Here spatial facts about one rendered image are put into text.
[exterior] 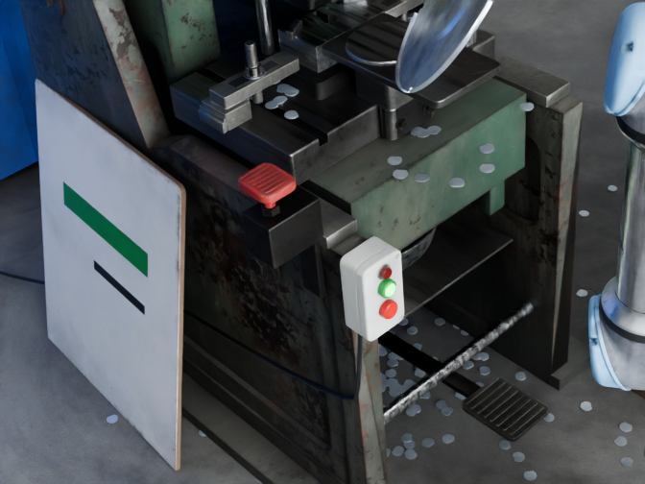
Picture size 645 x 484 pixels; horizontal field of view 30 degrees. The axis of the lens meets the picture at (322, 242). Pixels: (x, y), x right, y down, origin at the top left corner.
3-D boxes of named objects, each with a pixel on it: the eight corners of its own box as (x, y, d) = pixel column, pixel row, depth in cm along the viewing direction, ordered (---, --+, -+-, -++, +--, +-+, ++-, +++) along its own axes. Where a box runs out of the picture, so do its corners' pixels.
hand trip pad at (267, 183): (305, 223, 165) (299, 178, 161) (272, 243, 162) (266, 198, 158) (273, 203, 170) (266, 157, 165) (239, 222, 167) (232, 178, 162)
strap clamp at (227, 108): (306, 87, 189) (300, 30, 183) (224, 133, 181) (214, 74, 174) (281, 75, 193) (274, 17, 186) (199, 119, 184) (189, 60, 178)
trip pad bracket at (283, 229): (332, 297, 178) (321, 191, 166) (282, 330, 173) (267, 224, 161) (305, 279, 181) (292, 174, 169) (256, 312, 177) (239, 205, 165)
